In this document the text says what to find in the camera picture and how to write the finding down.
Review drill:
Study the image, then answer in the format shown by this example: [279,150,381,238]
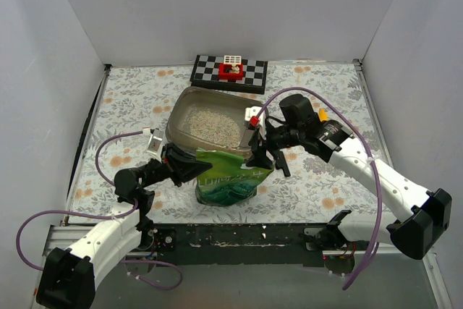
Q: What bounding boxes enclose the black white checkerboard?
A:
[190,55,268,95]

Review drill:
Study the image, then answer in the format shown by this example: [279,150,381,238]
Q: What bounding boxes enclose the green litter bag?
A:
[195,149,274,207]

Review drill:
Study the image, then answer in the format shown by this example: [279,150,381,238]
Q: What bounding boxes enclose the aluminium frame rail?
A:
[352,59,453,308]

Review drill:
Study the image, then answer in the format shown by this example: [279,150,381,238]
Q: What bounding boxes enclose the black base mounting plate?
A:
[137,222,359,268]

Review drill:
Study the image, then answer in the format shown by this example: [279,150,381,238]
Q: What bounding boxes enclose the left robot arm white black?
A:
[36,143,212,308]

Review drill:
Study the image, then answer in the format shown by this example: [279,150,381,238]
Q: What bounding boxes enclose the yellow plastic litter scoop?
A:
[318,109,328,122]

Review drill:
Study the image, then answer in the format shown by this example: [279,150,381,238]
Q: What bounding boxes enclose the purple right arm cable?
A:
[257,86,383,290]

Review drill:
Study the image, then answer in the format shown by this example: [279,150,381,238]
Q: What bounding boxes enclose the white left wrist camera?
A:
[142,127,163,156]

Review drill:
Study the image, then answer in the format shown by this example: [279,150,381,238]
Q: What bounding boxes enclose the grey litter box tray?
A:
[165,87,262,158]

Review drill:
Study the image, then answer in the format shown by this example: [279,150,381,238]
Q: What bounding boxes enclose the red toy block box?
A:
[218,63,244,81]

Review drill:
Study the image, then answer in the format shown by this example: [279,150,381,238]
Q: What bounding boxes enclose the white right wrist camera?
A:
[245,106,266,131]

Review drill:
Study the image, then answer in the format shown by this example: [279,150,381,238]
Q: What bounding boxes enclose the floral table mat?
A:
[67,62,394,224]

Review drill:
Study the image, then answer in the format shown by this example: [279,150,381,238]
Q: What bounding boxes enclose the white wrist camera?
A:
[245,106,266,131]
[142,127,163,156]

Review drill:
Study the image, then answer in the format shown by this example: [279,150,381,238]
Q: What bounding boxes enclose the white grid toy piece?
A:
[223,55,242,66]

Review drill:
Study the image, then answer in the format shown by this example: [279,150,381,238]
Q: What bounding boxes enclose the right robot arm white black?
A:
[245,94,452,260]

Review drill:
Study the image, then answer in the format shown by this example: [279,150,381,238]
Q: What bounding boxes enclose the cat litter granules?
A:
[182,109,241,147]

